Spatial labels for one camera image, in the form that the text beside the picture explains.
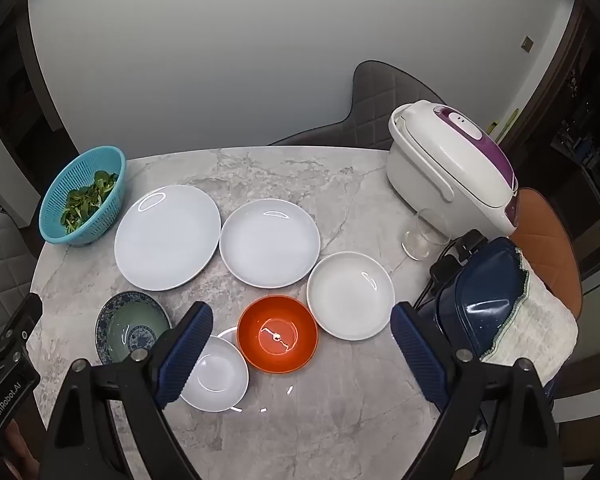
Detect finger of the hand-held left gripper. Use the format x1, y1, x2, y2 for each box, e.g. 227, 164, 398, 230
0, 292, 43, 361

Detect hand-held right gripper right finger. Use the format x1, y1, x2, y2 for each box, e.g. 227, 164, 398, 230
390, 301, 566, 480

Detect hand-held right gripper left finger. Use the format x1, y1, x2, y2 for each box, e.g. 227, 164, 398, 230
40, 301, 216, 480

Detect small white bowl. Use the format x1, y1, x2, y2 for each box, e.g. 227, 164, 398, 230
179, 335, 250, 413

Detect blue patterned green bowl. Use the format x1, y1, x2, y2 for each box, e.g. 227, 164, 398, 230
95, 291, 173, 366

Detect orange bowl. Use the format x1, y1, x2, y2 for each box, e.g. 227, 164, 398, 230
237, 295, 319, 374

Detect small deep white plate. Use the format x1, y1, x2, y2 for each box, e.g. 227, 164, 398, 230
306, 251, 396, 342

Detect large white plate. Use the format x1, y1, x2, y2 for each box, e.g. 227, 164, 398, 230
113, 184, 222, 292

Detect medium white plate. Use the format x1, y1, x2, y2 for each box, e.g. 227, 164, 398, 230
219, 198, 321, 289

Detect grey quilted chair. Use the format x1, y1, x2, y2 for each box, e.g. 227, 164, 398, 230
0, 210, 46, 311
270, 60, 443, 152

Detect dark blue electric grill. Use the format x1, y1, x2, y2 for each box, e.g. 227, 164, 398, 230
420, 236, 526, 361

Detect blue plastic colander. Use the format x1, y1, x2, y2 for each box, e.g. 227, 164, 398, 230
39, 146, 127, 247

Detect clear drinking glass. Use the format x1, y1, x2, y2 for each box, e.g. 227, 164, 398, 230
401, 208, 451, 261

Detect white cloth with green edge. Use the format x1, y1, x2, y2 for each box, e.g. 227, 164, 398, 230
480, 247, 580, 386

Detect green leafy vegetables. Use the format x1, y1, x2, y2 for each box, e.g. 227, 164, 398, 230
60, 171, 120, 235

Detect orange chair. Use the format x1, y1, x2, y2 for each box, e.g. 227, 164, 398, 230
510, 188, 583, 321

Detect white and purple rice cooker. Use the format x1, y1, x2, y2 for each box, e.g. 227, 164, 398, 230
386, 100, 521, 235

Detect black power cable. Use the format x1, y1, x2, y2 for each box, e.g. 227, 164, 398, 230
412, 229, 488, 311

